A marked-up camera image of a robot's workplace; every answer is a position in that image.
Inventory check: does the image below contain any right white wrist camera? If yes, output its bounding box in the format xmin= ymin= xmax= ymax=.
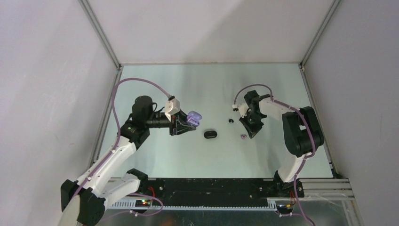
xmin=232 ymin=103 xmax=249 ymax=118

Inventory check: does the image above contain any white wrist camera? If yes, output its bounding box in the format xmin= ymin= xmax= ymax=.
xmin=164 ymin=96 xmax=181 ymax=121
xmin=232 ymin=103 xmax=249 ymax=118

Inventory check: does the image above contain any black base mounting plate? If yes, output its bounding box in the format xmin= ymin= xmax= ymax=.
xmin=138 ymin=178 xmax=304 ymax=208

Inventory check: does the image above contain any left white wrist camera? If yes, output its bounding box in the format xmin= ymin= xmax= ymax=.
xmin=164 ymin=96 xmax=181 ymax=121

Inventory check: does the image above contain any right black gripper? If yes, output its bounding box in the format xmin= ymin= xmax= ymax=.
xmin=239 ymin=112 xmax=264 ymax=138

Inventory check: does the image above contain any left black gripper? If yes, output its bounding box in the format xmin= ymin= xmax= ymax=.
xmin=145 ymin=109 xmax=196 ymax=136

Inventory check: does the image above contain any aluminium frame rail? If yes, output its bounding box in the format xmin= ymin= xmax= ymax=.
xmin=78 ymin=0 xmax=122 ymax=86

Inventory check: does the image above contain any black earbud charging case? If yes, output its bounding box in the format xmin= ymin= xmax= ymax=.
xmin=203 ymin=130 xmax=218 ymax=139

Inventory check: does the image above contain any purple earbud charging case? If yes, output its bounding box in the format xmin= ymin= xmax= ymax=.
xmin=187 ymin=111 xmax=202 ymax=127

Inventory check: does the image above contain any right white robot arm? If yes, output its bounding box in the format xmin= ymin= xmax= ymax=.
xmin=232 ymin=90 xmax=325 ymax=197

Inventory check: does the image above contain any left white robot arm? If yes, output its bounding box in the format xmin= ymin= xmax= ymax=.
xmin=58 ymin=96 xmax=202 ymax=226

